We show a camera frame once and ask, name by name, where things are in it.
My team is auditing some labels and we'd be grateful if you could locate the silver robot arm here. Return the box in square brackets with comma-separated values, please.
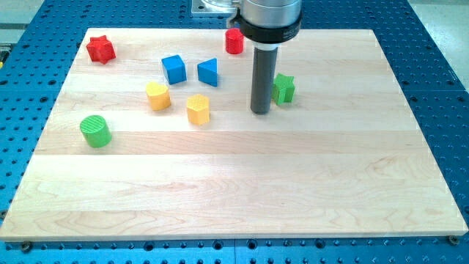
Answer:
[226, 0, 302, 114]

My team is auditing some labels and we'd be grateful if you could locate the red star block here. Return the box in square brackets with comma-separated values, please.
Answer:
[86, 35, 116, 65]

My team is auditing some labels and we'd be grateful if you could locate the red cylinder block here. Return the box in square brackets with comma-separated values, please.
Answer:
[225, 28, 244, 54]

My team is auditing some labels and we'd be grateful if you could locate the green star block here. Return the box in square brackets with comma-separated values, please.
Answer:
[272, 73, 295, 106]

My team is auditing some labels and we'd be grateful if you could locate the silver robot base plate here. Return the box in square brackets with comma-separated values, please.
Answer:
[190, 0, 240, 18]

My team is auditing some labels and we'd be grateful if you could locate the blue cube block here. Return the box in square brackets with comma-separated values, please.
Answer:
[161, 55, 187, 84]

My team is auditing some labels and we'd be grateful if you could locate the blue triangle block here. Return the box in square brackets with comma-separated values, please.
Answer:
[197, 58, 218, 87]

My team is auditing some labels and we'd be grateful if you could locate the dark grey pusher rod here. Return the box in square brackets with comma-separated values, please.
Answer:
[250, 48, 278, 114]

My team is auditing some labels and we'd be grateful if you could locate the black and white tool collar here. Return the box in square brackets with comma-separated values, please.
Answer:
[226, 8, 303, 45]

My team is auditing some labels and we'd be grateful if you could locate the yellow hexagon block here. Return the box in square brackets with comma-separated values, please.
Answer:
[186, 94, 210, 125]

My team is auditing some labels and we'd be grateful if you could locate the yellow heart block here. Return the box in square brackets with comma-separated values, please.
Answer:
[146, 82, 171, 111]

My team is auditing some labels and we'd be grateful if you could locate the light wooden board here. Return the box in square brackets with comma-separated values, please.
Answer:
[1, 28, 468, 241]

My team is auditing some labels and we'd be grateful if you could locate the green cylinder block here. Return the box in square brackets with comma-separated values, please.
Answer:
[80, 115, 112, 148]

